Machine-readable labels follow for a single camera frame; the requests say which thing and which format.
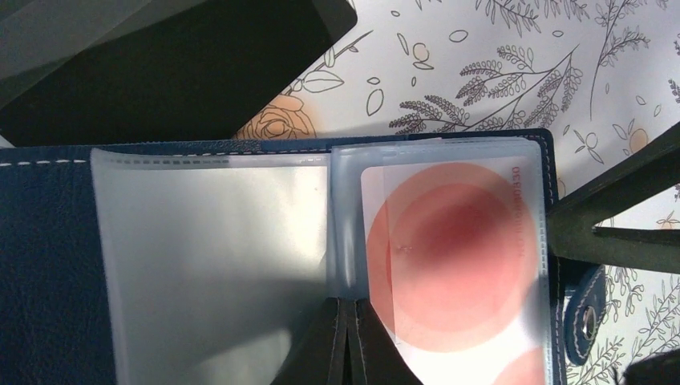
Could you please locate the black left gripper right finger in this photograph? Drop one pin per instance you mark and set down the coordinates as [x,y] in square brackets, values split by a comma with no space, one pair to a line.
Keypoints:
[372,357]

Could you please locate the dark blue card holder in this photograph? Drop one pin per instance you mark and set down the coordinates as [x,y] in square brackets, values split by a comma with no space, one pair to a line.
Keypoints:
[55,325]

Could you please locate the floral patterned table mat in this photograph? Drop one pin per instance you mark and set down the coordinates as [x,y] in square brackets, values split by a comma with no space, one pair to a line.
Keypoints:
[507,94]

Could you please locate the white card red circles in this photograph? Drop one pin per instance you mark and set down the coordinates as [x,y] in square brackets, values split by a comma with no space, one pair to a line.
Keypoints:
[453,257]

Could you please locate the black card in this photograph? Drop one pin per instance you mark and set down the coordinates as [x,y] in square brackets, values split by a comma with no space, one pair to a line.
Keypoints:
[114,72]

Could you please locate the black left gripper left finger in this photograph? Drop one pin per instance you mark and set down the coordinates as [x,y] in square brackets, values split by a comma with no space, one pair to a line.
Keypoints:
[319,358]

